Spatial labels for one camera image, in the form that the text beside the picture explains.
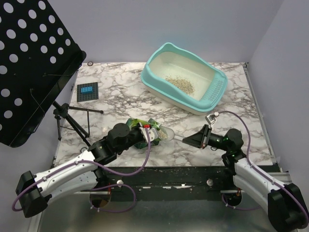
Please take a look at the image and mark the green litter bag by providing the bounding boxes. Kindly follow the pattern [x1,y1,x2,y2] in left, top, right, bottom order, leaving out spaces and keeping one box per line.
[126,118,168,149]

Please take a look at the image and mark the clear plastic scoop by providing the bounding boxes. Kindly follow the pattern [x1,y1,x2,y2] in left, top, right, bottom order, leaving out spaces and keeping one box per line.
[158,127,184,142]

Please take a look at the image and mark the teal white litter box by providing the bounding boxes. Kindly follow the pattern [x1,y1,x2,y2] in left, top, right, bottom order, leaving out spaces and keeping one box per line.
[140,43,228,115]

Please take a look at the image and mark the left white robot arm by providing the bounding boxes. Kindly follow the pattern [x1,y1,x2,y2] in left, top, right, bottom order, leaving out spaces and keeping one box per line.
[12,122,157,218]

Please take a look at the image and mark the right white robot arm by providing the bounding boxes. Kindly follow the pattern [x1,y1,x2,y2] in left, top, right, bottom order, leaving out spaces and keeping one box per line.
[182,125,309,232]

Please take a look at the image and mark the beige litter pellets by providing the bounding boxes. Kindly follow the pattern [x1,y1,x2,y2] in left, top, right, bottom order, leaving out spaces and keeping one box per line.
[166,76,195,95]

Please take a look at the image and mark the dark grey lego baseplate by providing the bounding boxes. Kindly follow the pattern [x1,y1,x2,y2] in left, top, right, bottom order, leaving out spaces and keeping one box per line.
[77,82,98,102]

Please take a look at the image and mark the blue lego brick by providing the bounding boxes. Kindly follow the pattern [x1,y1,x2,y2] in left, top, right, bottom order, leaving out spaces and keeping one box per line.
[80,86,93,94]

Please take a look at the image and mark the black stand tripod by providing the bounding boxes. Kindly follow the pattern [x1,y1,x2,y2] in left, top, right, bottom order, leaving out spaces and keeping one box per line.
[52,101,104,147]

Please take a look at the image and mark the black perforated music stand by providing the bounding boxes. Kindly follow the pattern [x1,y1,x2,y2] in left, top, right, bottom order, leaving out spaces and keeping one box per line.
[0,0,86,147]

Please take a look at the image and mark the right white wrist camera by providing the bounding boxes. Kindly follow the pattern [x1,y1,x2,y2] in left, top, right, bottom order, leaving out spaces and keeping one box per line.
[205,112,220,129]

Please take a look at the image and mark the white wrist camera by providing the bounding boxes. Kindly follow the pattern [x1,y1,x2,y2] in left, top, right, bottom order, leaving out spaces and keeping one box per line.
[205,112,220,129]
[140,124,159,143]

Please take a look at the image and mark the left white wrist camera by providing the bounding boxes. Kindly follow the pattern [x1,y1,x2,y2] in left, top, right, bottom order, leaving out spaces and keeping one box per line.
[140,124,159,143]

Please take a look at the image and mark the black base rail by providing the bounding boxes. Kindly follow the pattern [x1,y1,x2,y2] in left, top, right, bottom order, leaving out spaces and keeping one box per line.
[70,166,242,201]

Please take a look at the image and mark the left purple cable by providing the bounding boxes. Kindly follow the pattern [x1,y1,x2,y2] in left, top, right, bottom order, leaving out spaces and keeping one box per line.
[12,125,136,213]

